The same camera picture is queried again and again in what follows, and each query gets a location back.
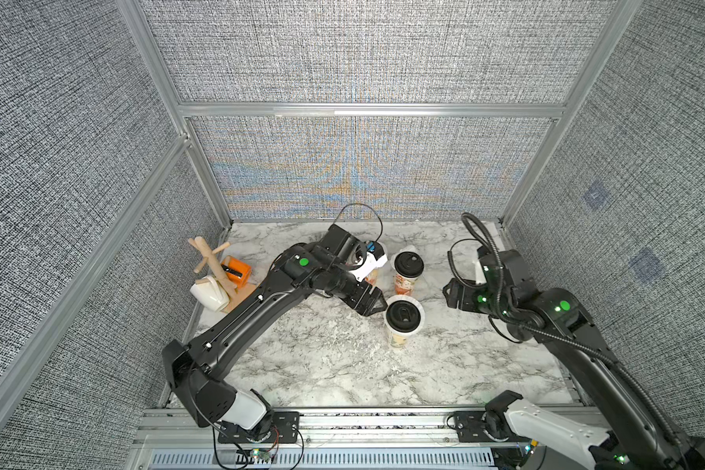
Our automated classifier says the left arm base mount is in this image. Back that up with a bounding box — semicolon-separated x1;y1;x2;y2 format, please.
217;411;301;446

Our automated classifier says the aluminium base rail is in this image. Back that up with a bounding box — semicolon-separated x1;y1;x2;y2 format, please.
130;404;624;470

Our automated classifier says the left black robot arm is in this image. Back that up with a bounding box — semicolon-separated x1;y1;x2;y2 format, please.
162;243;388;435

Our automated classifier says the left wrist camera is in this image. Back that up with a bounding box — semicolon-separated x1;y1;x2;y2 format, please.
319;224;388;281

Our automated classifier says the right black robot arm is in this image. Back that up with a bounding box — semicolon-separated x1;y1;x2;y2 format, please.
443;250;705;469

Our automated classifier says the orange mug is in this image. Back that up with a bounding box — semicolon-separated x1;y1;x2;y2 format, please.
221;257;252;288

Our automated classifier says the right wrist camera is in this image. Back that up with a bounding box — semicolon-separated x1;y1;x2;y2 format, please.
474;260;487;285

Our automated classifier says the wooden mug tree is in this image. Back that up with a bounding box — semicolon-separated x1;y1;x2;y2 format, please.
188;236;257;313

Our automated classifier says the black cup lid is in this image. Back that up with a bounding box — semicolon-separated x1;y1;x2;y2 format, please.
394;251;425;279
385;300;423;333

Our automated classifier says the white mug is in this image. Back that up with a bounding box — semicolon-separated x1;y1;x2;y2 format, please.
190;275;230;311

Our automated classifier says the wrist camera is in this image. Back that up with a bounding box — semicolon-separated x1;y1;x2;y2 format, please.
319;224;388;281
474;260;487;285

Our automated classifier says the red flower paper cup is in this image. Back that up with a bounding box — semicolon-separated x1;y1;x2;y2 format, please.
393;245;425;296

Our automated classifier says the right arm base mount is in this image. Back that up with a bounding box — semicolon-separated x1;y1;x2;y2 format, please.
446;410;492;444

